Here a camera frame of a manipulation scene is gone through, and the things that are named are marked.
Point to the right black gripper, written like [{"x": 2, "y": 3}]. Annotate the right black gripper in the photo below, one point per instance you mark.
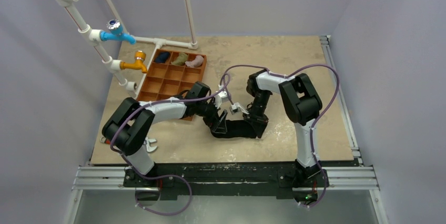
[{"x": 255, "y": 118}]

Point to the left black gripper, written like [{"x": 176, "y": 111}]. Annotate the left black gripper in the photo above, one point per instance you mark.
[{"x": 220, "y": 127}]

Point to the black underwear white waistband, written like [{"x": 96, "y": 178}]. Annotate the black underwear white waistband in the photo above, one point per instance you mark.
[{"x": 236, "y": 129}]

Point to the orange compartment tray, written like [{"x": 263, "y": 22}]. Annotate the orange compartment tray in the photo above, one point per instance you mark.
[{"x": 165, "y": 80}]

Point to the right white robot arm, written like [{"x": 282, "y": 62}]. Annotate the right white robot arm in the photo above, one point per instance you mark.
[{"x": 302, "y": 106}]

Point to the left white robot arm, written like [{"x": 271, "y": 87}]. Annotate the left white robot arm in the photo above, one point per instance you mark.
[{"x": 128, "y": 126}]

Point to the rolled pink underwear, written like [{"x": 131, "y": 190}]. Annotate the rolled pink underwear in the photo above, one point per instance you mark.
[{"x": 196, "y": 62}]

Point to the rolled olive green underwear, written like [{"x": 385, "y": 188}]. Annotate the rolled olive green underwear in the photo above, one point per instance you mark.
[{"x": 180, "y": 60}]

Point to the rolled navy blue underwear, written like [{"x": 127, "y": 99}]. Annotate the rolled navy blue underwear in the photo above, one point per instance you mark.
[{"x": 162, "y": 57}]

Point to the orange plastic faucet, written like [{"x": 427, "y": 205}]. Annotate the orange plastic faucet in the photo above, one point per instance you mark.
[{"x": 138, "y": 64}]

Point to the blue plastic faucet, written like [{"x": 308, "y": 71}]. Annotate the blue plastic faucet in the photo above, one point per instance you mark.
[{"x": 116, "y": 32}]

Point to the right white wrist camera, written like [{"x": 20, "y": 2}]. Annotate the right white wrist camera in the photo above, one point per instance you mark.
[{"x": 238, "y": 108}]

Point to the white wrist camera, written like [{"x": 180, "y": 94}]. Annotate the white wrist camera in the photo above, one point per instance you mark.
[
  {"x": 238, "y": 108},
  {"x": 222, "y": 96}
]

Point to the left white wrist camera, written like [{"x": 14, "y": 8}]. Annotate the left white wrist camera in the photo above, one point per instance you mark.
[{"x": 222, "y": 96}]

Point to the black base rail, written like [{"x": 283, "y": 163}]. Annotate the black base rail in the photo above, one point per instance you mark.
[{"x": 282, "y": 180}]

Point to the red handled adjustable wrench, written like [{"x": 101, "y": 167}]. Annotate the red handled adjustable wrench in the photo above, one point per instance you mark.
[{"x": 149, "y": 143}]

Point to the aluminium frame rails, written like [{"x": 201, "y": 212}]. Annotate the aluminium frame rails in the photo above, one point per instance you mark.
[{"x": 341, "y": 175}]

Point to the white pvc pipe frame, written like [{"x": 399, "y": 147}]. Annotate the white pvc pipe frame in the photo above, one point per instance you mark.
[{"x": 92, "y": 36}]

